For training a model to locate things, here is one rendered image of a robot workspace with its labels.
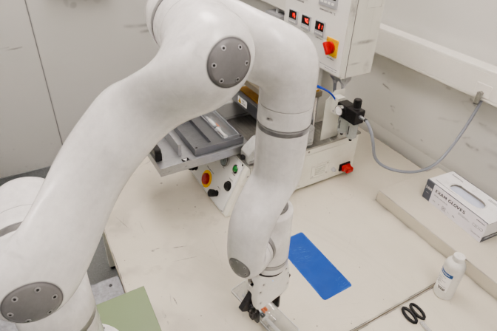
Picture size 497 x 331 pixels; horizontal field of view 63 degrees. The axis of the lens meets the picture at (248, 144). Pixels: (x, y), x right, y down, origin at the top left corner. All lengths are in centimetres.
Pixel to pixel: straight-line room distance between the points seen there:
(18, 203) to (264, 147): 37
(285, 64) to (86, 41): 206
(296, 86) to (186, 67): 21
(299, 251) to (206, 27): 90
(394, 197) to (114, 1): 184
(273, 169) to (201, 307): 53
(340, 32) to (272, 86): 71
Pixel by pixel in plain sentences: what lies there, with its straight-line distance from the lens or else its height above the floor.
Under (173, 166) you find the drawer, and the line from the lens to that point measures 119.
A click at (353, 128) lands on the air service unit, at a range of 131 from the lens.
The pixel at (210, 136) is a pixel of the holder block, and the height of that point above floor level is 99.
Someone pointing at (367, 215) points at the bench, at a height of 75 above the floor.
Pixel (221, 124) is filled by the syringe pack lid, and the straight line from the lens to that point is 130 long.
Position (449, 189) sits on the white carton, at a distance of 144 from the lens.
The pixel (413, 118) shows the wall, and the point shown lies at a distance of 171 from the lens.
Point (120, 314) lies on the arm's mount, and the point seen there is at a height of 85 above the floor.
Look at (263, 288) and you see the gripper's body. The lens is 91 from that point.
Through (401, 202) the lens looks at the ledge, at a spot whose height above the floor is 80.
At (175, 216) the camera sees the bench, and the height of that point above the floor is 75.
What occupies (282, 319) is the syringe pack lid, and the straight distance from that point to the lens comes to 103.
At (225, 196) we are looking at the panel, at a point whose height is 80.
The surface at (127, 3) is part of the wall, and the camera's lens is 256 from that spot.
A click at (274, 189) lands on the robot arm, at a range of 70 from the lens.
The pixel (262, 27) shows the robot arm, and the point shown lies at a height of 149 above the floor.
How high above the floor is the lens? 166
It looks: 33 degrees down
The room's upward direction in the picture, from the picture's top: 2 degrees clockwise
